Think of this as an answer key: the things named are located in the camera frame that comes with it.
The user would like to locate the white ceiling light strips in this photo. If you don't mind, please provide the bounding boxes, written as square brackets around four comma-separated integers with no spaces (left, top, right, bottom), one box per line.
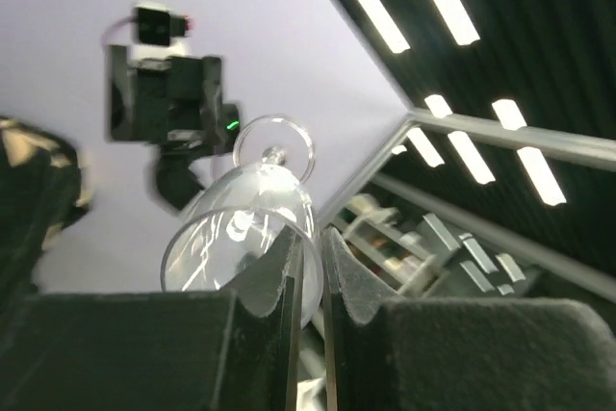
[323,0,567,207]

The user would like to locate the black floral plush pillow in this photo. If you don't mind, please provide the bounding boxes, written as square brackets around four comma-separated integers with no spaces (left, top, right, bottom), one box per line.
[1,116,91,301]

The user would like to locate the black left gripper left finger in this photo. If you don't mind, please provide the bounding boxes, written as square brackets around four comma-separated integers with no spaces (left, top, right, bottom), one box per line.
[1,230,302,410]

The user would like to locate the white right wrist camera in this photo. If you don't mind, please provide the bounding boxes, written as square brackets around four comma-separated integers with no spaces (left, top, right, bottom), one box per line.
[130,1,193,61]

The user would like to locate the clear wine glass back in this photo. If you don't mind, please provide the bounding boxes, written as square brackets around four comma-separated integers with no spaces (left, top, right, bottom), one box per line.
[160,115,323,325]

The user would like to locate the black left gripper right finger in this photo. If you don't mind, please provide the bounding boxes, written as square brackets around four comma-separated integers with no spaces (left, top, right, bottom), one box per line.
[321,228,615,410]

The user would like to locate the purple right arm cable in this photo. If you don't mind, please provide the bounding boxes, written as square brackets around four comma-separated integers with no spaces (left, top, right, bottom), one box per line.
[99,15,138,49]

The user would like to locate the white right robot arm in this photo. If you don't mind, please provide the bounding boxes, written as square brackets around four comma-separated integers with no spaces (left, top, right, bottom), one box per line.
[106,44,242,211]

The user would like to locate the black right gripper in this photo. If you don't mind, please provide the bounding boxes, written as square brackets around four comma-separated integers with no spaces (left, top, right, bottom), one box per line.
[106,44,242,148]

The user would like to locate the white background shelving unit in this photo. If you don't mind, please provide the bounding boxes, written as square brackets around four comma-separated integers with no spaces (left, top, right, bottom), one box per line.
[330,193,542,298]

